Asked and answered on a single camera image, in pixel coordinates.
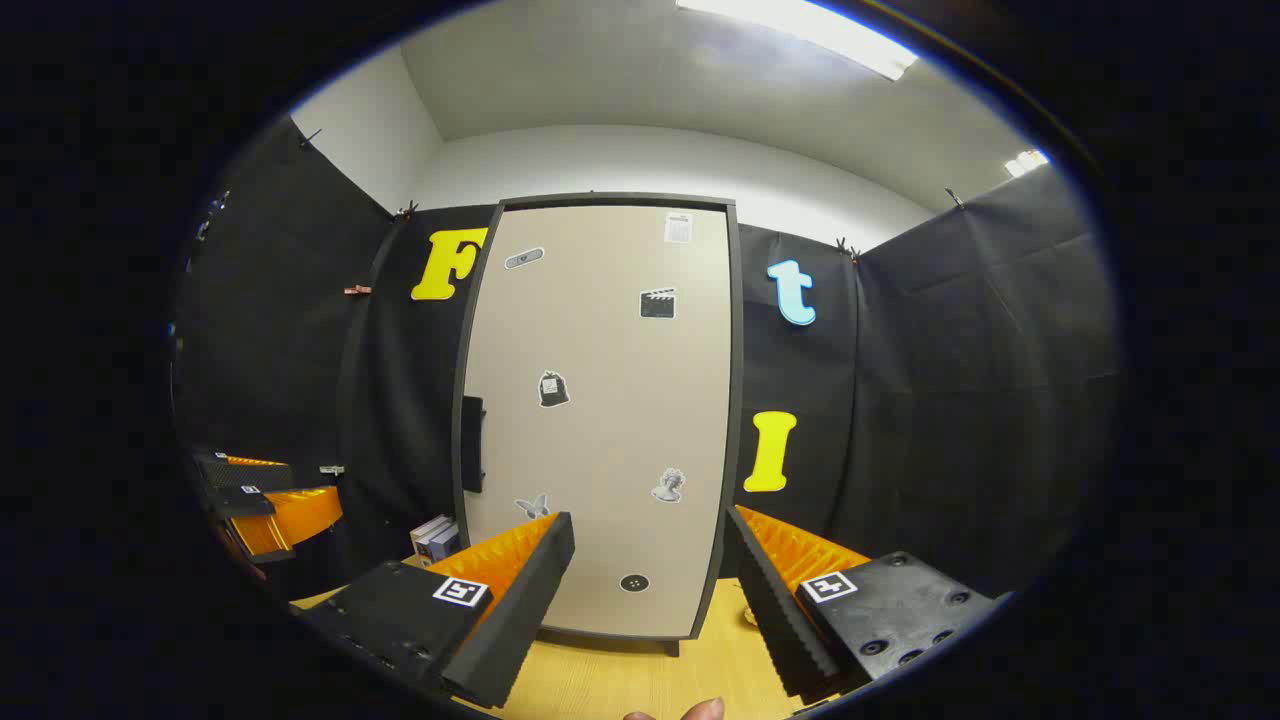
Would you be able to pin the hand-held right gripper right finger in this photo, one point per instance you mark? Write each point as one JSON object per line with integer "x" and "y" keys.
{"x": 775, "y": 620}

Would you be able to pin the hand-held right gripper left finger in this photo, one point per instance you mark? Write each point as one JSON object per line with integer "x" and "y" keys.
{"x": 520, "y": 620}

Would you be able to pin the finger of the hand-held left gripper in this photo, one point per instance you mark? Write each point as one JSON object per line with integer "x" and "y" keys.
{"x": 300, "y": 512}
{"x": 250, "y": 475}

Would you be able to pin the beige cabinet door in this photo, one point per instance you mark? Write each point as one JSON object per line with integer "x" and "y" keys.
{"x": 600, "y": 450}

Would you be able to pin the black backdrop cloth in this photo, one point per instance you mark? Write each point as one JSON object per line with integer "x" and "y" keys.
{"x": 950, "y": 400}

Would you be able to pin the small ceiling light panel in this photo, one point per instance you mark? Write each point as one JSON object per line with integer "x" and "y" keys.
{"x": 1027, "y": 163}

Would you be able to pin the long ceiling light panel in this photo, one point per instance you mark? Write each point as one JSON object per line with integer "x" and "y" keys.
{"x": 800, "y": 30}

